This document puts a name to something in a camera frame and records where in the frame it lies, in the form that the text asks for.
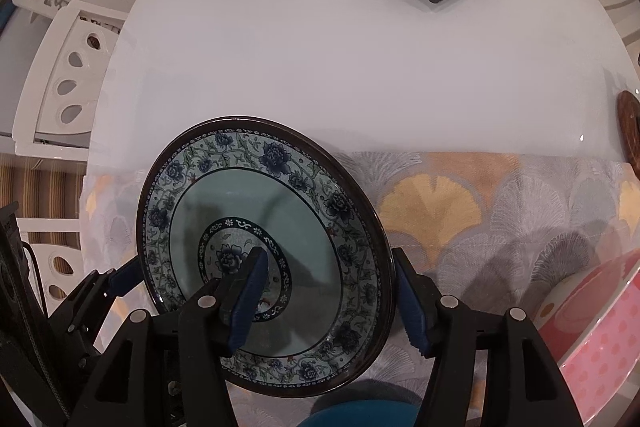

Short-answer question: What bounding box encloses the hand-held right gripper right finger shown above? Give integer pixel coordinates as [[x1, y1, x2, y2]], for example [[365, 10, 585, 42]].
[[392, 248, 583, 427]]

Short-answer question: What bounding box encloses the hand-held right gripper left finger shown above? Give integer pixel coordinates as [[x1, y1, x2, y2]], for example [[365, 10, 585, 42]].
[[70, 247, 271, 427]]

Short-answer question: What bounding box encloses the brown round coaster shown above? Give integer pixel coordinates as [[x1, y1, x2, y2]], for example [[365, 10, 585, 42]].
[[616, 90, 640, 180]]

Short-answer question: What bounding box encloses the blue steel bowl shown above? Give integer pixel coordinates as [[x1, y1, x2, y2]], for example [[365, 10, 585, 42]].
[[300, 394, 426, 427]]

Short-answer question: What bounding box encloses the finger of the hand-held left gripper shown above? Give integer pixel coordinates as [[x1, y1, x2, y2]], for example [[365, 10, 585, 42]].
[[47, 254, 146, 334]]

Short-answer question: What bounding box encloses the blue floral ceramic plate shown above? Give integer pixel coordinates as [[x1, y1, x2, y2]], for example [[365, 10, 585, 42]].
[[135, 117, 393, 395]]

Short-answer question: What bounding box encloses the pink dotted bowl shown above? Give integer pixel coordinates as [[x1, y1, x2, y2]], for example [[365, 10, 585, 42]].
[[534, 247, 640, 427]]

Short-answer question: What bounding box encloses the fan pattern tablecloth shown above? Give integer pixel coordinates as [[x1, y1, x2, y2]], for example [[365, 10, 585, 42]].
[[82, 149, 640, 427]]

